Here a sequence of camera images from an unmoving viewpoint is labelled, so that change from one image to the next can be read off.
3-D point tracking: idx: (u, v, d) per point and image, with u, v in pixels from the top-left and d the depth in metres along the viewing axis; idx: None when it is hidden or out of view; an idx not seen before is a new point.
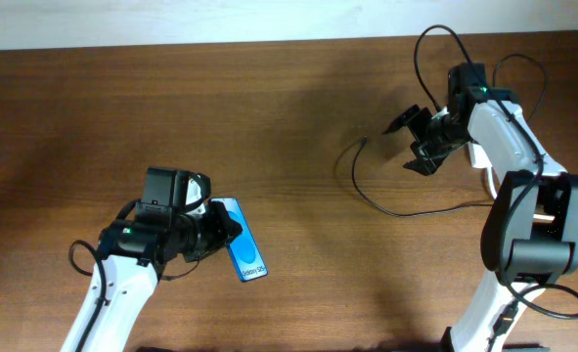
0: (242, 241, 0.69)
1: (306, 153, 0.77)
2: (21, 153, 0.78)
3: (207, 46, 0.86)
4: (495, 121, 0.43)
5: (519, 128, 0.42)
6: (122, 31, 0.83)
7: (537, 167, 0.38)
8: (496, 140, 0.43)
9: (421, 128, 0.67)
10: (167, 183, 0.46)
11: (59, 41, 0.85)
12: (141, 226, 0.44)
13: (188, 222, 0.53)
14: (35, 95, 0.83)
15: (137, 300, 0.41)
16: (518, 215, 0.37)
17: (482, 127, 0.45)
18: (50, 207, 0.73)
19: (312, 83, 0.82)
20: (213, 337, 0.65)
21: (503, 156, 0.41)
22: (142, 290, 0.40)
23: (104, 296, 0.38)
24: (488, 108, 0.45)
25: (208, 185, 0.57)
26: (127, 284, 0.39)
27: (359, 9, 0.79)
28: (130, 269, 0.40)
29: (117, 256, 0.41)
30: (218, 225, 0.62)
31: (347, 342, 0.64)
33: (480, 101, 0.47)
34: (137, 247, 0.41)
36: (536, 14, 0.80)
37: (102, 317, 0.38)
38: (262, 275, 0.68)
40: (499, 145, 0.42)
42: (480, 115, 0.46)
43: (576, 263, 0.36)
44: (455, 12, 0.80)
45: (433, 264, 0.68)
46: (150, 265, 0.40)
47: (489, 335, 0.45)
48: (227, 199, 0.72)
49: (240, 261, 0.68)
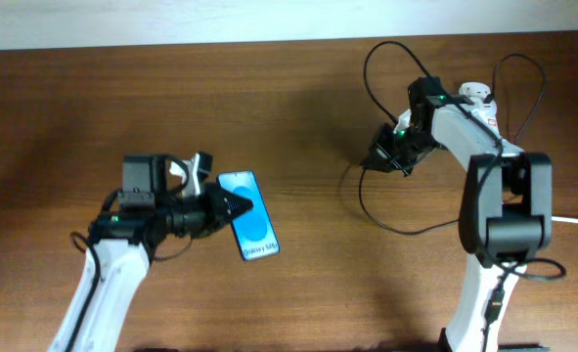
0: (254, 215, 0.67)
1: (306, 153, 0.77)
2: (20, 153, 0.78)
3: (207, 46, 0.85)
4: (454, 119, 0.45)
5: (477, 122, 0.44)
6: (121, 31, 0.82)
7: (498, 150, 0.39)
8: (457, 134, 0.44)
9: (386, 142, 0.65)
10: (147, 170, 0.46)
11: (56, 40, 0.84)
12: (127, 214, 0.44)
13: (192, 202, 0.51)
14: (34, 95, 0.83)
15: (131, 276, 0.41)
16: (486, 195, 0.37)
17: (444, 130, 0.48)
18: (49, 207, 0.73)
19: (313, 83, 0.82)
20: (213, 337, 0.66)
21: (465, 149, 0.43)
22: (133, 265, 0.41)
23: (99, 275, 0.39)
24: (445, 111, 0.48)
25: (207, 163, 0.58)
26: (120, 260, 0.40)
27: (359, 8, 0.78)
28: (121, 249, 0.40)
29: (110, 240, 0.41)
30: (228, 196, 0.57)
31: (347, 343, 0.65)
33: (438, 107, 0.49)
34: (123, 234, 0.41)
36: (540, 13, 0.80)
37: (101, 293, 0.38)
38: (272, 251, 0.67)
40: (461, 138, 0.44)
42: (441, 118, 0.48)
43: (549, 236, 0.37)
44: (458, 13, 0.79)
45: (434, 264, 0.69)
46: (140, 245, 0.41)
47: (482, 327, 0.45)
48: (243, 174, 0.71)
49: (245, 239, 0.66)
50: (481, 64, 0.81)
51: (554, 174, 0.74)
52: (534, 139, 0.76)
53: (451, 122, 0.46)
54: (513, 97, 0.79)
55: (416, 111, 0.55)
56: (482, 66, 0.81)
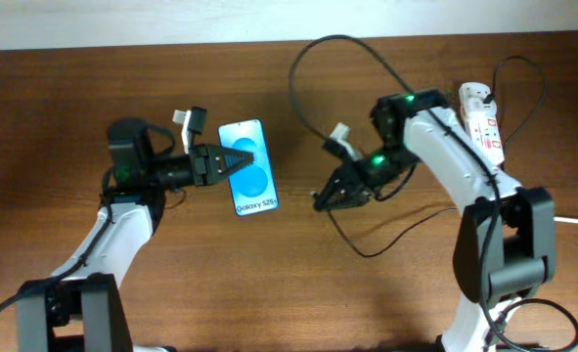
0: (253, 170, 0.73)
1: (305, 154, 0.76)
2: (18, 154, 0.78)
3: (205, 46, 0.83)
4: (436, 142, 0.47)
5: (460, 143, 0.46)
6: (113, 31, 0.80)
7: (491, 188, 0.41)
8: (444, 159, 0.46)
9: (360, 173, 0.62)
10: (133, 152, 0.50)
11: (46, 40, 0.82)
12: (126, 187, 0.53)
13: (180, 159, 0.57)
14: (28, 95, 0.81)
15: (135, 224, 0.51)
16: (490, 250, 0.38)
17: (419, 140, 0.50)
18: (51, 209, 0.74)
19: (315, 84, 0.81)
20: (215, 337, 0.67)
21: (453, 176, 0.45)
22: (139, 213, 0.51)
23: (111, 217, 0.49)
24: (422, 122, 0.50)
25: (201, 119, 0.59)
26: (130, 210, 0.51)
27: (358, 8, 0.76)
28: (129, 205, 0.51)
29: (120, 200, 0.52)
30: (219, 152, 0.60)
31: (347, 343, 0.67)
33: (412, 116, 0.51)
34: (129, 198, 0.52)
36: (546, 13, 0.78)
37: (111, 229, 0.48)
38: (271, 207, 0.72)
40: (448, 164, 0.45)
42: (417, 132, 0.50)
43: (552, 273, 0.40)
44: (462, 14, 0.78)
45: (434, 264, 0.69)
46: (145, 205, 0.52)
47: (482, 345, 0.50)
48: (250, 126, 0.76)
49: (244, 194, 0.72)
50: (482, 64, 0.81)
51: (553, 176, 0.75)
52: (533, 140, 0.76)
53: (432, 143, 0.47)
54: (515, 98, 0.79)
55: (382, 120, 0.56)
56: (482, 66, 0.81)
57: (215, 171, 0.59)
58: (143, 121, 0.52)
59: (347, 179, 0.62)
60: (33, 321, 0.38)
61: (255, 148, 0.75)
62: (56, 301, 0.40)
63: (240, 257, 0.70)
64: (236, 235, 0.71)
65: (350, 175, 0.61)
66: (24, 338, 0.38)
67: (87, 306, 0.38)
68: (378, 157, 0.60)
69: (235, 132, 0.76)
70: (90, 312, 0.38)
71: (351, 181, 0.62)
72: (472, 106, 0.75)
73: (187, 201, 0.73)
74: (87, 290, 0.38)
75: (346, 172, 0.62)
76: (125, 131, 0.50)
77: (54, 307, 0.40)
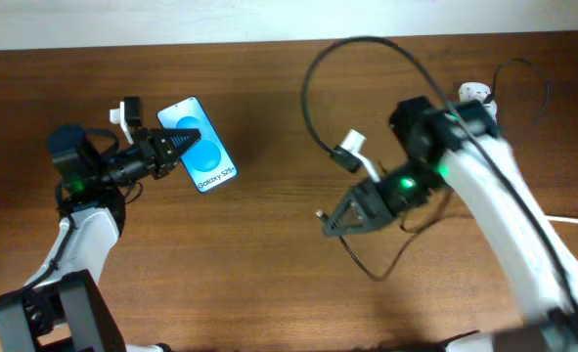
0: (203, 145, 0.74)
1: (305, 153, 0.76)
2: (17, 155, 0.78)
3: (205, 46, 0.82)
4: (495, 203, 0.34)
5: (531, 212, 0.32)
6: (112, 31, 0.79)
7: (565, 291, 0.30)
8: (501, 233, 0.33)
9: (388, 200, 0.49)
10: (79, 160, 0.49)
11: (45, 41, 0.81)
12: (81, 196, 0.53)
13: (128, 153, 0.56)
14: (27, 95, 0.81)
15: (101, 227, 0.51)
16: None
17: (468, 192, 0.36)
18: (49, 208, 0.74)
19: (315, 83, 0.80)
20: (215, 337, 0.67)
21: (510, 258, 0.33)
22: (102, 216, 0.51)
23: (73, 224, 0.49)
24: (472, 162, 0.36)
25: (135, 110, 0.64)
26: (91, 213, 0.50)
27: (356, 8, 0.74)
28: (88, 209, 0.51)
29: (78, 209, 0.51)
30: (163, 135, 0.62)
31: (347, 343, 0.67)
33: (453, 149, 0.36)
34: (89, 203, 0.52)
36: (550, 13, 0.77)
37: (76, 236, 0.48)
38: (233, 175, 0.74)
40: (500, 241, 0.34)
42: (464, 172, 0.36)
43: None
44: (466, 15, 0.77)
45: (435, 263, 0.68)
46: (106, 207, 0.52)
47: None
48: (188, 105, 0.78)
49: (200, 169, 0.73)
50: (482, 64, 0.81)
51: (553, 175, 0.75)
52: (533, 140, 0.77)
53: (487, 203, 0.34)
54: (515, 98, 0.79)
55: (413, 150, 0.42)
56: (482, 66, 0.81)
57: (164, 154, 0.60)
58: (79, 126, 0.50)
59: (375, 210, 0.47)
60: (16, 330, 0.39)
61: (200, 124, 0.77)
62: (34, 310, 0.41)
63: (240, 258, 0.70)
64: (236, 234, 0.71)
65: (377, 205, 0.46)
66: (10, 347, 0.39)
67: (66, 303, 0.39)
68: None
69: (176, 112, 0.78)
70: (71, 309, 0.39)
71: (380, 211, 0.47)
72: None
73: (188, 201, 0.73)
74: (63, 288, 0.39)
75: (371, 201, 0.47)
76: (64, 140, 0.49)
77: (34, 316, 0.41)
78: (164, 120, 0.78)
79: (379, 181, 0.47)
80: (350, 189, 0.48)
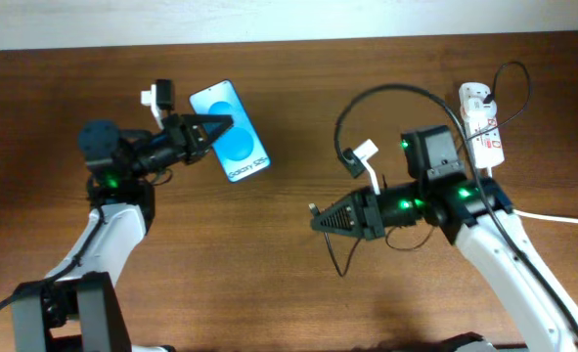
0: (238, 133, 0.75)
1: (305, 152, 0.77)
2: (17, 154, 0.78)
3: (205, 46, 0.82)
4: (500, 259, 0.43)
5: (526, 263, 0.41)
6: (112, 32, 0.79)
7: (566, 324, 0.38)
8: (507, 283, 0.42)
9: (380, 202, 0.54)
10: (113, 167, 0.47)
11: (45, 41, 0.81)
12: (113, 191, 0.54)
13: (157, 140, 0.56)
14: (27, 95, 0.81)
15: (128, 224, 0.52)
16: None
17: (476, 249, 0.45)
18: (49, 208, 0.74)
19: (315, 84, 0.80)
20: (215, 337, 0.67)
21: (523, 309, 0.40)
22: (131, 213, 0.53)
23: (103, 218, 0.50)
24: (437, 171, 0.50)
25: (165, 94, 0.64)
26: (122, 209, 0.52)
27: (358, 8, 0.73)
28: (119, 206, 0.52)
29: (110, 204, 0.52)
30: (195, 121, 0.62)
31: (347, 343, 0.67)
33: (431, 166, 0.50)
34: (121, 200, 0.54)
36: (551, 14, 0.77)
37: (105, 230, 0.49)
38: (265, 166, 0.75)
40: (511, 291, 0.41)
42: (435, 177, 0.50)
43: None
44: (466, 15, 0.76)
45: (435, 263, 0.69)
46: (137, 205, 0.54)
47: None
48: (221, 89, 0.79)
49: (233, 157, 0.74)
50: (482, 64, 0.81)
51: (553, 175, 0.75)
52: (533, 140, 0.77)
53: (488, 256, 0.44)
54: (515, 98, 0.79)
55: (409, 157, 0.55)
56: (482, 66, 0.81)
57: (196, 142, 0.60)
58: (112, 125, 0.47)
59: (370, 222, 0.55)
60: (30, 322, 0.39)
61: (232, 110, 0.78)
62: (52, 302, 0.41)
63: (240, 258, 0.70)
64: (236, 234, 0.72)
65: (373, 218, 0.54)
66: (21, 334, 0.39)
67: (83, 305, 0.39)
68: (404, 201, 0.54)
69: (208, 98, 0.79)
70: (86, 311, 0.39)
71: (374, 224, 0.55)
72: (472, 106, 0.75)
73: (188, 201, 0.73)
74: (82, 288, 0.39)
75: (368, 212, 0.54)
76: (97, 145, 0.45)
77: (50, 308, 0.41)
78: (196, 104, 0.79)
79: (378, 196, 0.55)
80: (350, 197, 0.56)
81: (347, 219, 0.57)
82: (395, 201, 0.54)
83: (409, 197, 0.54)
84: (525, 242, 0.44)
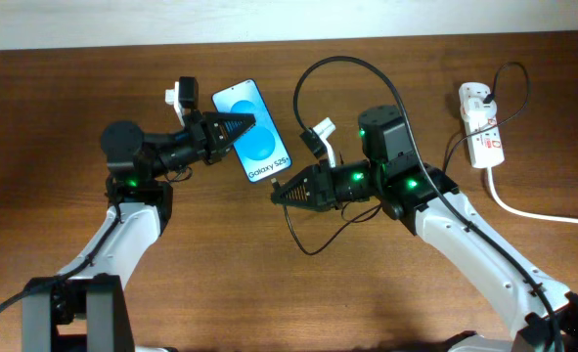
0: (259, 132, 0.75)
1: (305, 153, 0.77)
2: (16, 154, 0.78)
3: (205, 46, 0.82)
4: (455, 235, 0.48)
5: (480, 234, 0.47)
6: (112, 30, 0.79)
7: (523, 285, 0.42)
8: (466, 255, 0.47)
9: (333, 173, 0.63)
10: (134, 169, 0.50)
11: (44, 40, 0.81)
12: (133, 189, 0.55)
13: (178, 137, 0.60)
14: (26, 95, 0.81)
15: (144, 224, 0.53)
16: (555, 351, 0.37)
17: (436, 233, 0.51)
18: (48, 207, 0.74)
19: (315, 84, 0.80)
20: (215, 337, 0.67)
21: (486, 279, 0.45)
22: (148, 214, 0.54)
23: (119, 217, 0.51)
24: (395, 167, 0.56)
25: (190, 92, 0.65)
26: (140, 209, 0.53)
27: (358, 8, 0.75)
28: (137, 205, 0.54)
29: (126, 203, 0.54)
30: (216, 118, 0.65)
31: (347, 343, 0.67)
33: (386, 159, 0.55)
34: (140, 200, 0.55)
36: (548, 13, 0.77)
37: (120, 228, 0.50)
38: (286, 167, 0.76)
40: (474, 265, 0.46)
42: (393, 168, 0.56)
43: None
44: (465, 14, 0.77)
45: (435, 263, 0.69)
46: (154, 206, 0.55)
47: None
48: (245, 87, 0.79)
49: (253, 159, 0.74)
50: (482, 64, 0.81)
51: (553, 175, 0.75)
52: (533, 139, 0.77)
53: (445, 234, 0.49)
54: (515, 97, 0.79)
55: (365, 146, 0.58)
56: (483, 66, 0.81)
57: (216, 139, 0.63)
58: (138, 129, 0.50)
59: (322, 188, 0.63)
60: (38, 320, 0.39)
61: (254, 109, 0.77)
62: (61, 299, 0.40)
63: (240, 258, 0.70)
64: (236, 234, 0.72)
65: (324, 184, 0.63)
66: (27, 332, 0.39)
67: (92, 307, 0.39)
68: (357, 174, 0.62)
69: (232, 96, 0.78)
70: (94, 312, 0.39)
71: (325, 190, 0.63)
72: (472, 106, 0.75)
73: (188, 201, 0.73)
74: (92, 291, 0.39)
75: (320, 180, 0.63)
76: (119, 148, 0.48)
77: (59, 305, 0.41)
78: (219, 103, 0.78)
79: (333, 170, 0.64)
80: (308, 168, 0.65)
81: (304, 190, 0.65)
82: (349, 175, 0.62)
83: (363, 170, 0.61)
84: (473, 215, 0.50)
